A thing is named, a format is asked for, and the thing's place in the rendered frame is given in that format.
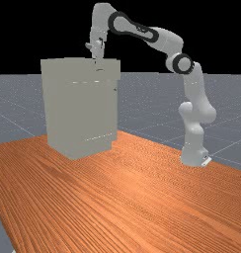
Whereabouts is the pale grey cabinet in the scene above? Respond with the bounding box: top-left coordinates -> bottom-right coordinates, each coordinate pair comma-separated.
40,56 -> 121,161

